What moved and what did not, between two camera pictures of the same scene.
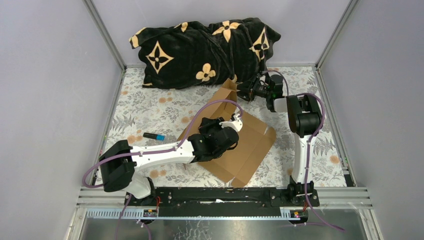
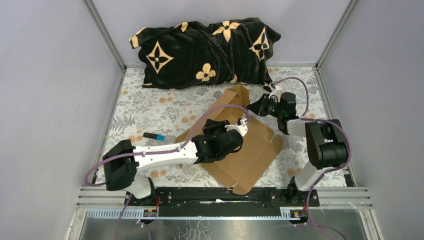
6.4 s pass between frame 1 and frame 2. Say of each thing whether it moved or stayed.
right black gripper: moved
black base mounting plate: stayed
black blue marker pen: stayed
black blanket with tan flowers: stayed
